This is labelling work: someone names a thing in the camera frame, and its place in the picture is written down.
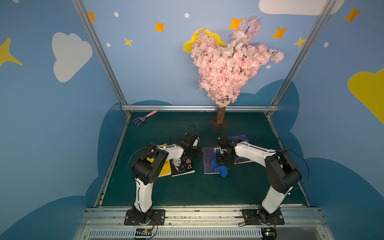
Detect blue microfibre cloth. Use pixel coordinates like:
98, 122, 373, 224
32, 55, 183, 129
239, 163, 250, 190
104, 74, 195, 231
211, 149, 229, 178

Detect purple book yellow label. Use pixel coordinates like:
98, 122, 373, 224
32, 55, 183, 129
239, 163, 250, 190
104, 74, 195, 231
203, 147, 219, 175

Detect blue little prince book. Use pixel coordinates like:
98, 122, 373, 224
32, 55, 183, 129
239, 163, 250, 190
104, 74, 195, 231
227, 135, 253, 165

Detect black portrait cover book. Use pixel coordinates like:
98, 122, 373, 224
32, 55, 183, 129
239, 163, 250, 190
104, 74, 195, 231
170, 157, 196, 177

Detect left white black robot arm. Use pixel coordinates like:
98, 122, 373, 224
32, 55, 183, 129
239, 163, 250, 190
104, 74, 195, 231
132, 140, 202, 219

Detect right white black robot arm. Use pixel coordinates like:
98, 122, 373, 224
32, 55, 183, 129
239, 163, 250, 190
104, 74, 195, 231
216, 137, 302, 216

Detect purple pink toy rake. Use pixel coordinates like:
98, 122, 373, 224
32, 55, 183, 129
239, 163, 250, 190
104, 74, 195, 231
133, 111, 158, 127

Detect pink blossom artificial tree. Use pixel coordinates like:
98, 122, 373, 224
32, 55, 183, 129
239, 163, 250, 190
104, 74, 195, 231
189, 16, 285, 129

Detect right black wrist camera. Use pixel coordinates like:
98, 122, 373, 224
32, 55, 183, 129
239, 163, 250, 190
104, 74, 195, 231
217, 136, 231, 149

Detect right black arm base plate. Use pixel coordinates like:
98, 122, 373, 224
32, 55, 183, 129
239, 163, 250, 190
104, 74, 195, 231
242, 208, 285, 226

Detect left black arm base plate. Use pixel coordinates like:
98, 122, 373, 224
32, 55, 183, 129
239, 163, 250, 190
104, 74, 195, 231
124, 209, 166, 226

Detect aluminium frame rail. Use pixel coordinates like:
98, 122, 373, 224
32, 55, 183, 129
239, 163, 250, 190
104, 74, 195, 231
122, 105, 279, 112

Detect front aluminium rail bed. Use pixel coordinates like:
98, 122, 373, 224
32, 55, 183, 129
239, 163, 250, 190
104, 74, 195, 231
74, 205, 334, 240

